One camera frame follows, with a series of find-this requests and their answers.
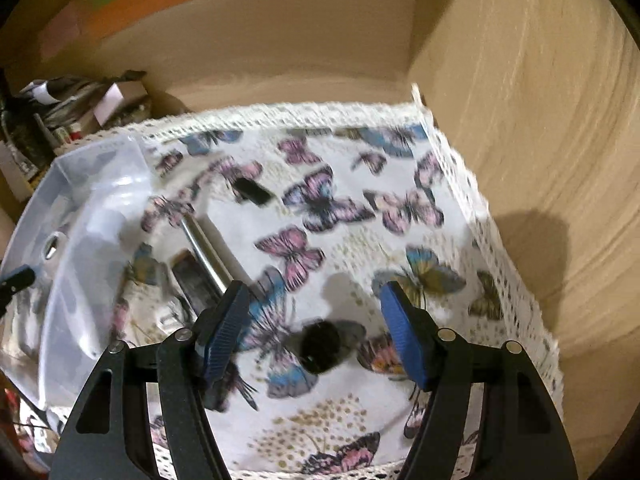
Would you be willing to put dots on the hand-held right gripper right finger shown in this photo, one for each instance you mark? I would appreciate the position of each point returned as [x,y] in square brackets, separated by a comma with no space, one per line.
[402,335]

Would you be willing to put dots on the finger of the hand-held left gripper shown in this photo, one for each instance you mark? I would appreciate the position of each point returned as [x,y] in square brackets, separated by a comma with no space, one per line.
[17,277]

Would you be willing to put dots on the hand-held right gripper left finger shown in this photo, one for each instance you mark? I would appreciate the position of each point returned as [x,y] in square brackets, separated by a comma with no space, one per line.
[225,340]

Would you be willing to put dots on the black round knob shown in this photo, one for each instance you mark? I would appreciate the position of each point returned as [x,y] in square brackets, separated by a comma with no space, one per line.
[322,347]

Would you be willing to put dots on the silver metal rod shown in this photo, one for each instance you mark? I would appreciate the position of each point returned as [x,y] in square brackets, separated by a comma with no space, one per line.
[202,250]

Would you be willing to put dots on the clear plastic box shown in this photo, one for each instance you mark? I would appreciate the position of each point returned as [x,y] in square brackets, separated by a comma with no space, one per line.
[100,195]

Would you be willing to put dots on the small black rectangular block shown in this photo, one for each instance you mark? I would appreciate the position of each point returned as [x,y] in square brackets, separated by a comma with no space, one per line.
[252,191]

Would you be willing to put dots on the butterfly printed lace tablecloth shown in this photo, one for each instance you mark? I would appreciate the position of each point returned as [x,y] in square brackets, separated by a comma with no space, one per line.
[350,240]

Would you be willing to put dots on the stack of magazines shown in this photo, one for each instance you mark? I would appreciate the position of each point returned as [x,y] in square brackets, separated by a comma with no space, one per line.
[65,97]

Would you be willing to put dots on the pale pink card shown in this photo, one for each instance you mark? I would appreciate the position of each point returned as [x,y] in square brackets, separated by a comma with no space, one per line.
[107,102]

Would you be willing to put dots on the pink sticky note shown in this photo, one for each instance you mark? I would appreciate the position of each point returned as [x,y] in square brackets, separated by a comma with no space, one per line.
[60,30]

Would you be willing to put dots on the orange sticky note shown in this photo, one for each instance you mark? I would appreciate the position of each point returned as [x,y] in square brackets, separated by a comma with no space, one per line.
[140,5]

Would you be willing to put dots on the wooden desk hutch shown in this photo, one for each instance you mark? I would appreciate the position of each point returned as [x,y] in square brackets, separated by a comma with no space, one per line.
[300,35]

